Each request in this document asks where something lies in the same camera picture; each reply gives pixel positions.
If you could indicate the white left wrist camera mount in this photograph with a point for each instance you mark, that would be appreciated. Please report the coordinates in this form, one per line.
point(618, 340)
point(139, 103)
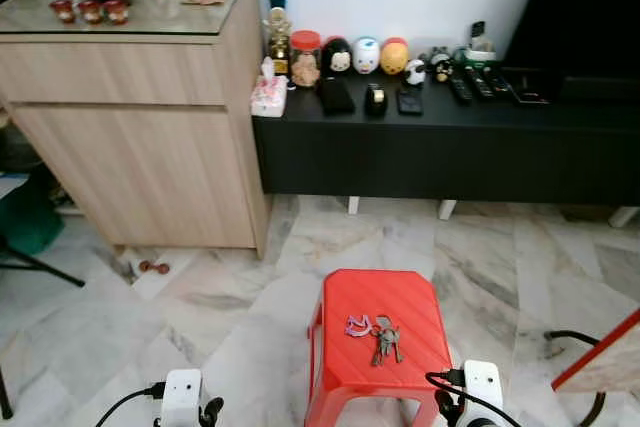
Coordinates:
point(181, 397)

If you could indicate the black tray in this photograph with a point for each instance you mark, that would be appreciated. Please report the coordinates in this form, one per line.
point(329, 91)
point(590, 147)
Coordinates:
point(528, 89)

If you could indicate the light wooden cabinet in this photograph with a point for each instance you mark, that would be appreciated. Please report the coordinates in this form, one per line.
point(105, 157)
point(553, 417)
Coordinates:
point(130, 157)

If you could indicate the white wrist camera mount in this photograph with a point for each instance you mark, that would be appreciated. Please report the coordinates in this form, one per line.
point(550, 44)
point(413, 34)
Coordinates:
point(483, 387)
point(181, 397)

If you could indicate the small red floor toy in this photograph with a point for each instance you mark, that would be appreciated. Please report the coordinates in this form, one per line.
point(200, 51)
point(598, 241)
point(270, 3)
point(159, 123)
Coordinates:
point(153, 267)

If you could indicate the silver keys bunch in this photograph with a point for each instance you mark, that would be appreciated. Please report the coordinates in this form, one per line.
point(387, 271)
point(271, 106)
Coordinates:
point(386, 345)

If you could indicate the yellow orange figurine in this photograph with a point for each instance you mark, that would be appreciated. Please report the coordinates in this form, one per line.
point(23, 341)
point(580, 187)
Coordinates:
point(395, 55)

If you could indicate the small panda figurine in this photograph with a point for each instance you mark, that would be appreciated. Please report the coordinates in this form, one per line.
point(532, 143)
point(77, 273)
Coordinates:
point(416, 72)

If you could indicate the small black white figurine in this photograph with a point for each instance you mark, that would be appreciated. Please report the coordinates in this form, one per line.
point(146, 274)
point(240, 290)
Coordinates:
point(440, 65)

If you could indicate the black pouch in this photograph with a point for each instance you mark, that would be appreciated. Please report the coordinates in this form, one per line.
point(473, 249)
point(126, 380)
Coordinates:
point(336, 96)

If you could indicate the black tape dispenser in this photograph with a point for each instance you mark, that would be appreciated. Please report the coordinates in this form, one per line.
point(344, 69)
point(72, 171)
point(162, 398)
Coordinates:
point(375, 99)

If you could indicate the red plastic stool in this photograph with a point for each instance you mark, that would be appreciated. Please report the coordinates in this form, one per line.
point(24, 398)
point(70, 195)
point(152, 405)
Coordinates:
point(400, 297)

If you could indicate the marble pattern board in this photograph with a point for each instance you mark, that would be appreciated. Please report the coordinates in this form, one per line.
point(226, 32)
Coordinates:
point(610, 362)

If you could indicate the green base clear bottle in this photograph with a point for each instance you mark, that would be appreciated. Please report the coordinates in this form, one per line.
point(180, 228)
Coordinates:
point(480, 50)

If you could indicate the black mouse figurine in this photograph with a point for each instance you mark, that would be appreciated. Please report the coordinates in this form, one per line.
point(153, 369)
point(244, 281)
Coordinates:
point(337, 55)

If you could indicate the green bin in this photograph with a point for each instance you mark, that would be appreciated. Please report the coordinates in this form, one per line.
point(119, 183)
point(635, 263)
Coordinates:
point(28, 217)

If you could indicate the black low tv console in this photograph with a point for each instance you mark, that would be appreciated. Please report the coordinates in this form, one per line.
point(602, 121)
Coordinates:
point(450, 152)

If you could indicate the small red cup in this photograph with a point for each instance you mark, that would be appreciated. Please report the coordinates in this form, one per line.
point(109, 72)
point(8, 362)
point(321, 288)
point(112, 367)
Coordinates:
point(117, 12)
point(63, 11)
point(90, 12)

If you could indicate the pink white tissue box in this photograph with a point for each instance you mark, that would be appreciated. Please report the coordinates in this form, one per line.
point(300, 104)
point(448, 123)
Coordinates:
point(268, 95)

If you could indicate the small gold trophy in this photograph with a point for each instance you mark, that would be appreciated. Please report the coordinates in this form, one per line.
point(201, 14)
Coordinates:
point(280, 42)

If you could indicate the black stand leg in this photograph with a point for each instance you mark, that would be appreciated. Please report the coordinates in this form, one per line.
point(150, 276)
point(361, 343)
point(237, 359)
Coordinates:
point(40, 265)

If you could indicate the black remote control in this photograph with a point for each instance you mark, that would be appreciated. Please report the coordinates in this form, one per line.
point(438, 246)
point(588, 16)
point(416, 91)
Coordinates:
point(459, 89)
point(481, 84)
point(498, 83)

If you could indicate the black board leg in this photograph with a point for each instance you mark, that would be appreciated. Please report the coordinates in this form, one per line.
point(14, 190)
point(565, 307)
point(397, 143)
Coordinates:
point(575, 335)

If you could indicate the red lid snack jar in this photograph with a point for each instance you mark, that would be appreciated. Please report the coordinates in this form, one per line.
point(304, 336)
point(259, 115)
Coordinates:
point(305, 62)

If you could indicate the black phone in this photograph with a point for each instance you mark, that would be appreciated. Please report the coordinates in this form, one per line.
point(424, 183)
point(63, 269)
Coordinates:
point(409, 100)

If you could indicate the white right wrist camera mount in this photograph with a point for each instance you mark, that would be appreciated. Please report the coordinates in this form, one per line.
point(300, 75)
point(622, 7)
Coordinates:
point(483, 387)

